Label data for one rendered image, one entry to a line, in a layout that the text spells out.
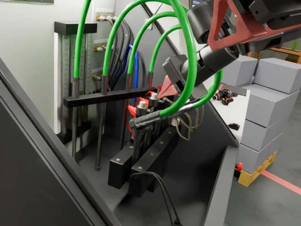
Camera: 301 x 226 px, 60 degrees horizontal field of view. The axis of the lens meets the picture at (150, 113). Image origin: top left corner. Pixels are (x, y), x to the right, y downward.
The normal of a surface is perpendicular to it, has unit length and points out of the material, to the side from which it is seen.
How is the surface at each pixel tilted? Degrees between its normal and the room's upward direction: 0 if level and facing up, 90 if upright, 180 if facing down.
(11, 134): 90
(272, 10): 46
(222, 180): 0
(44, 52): 90
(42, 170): 90
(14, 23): 90
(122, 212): 0
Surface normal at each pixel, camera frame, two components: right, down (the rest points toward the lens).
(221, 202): 0.14, -0.91
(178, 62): 0.62, -0.44
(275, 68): -0.69, 0.19
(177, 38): -0.38, 0.31
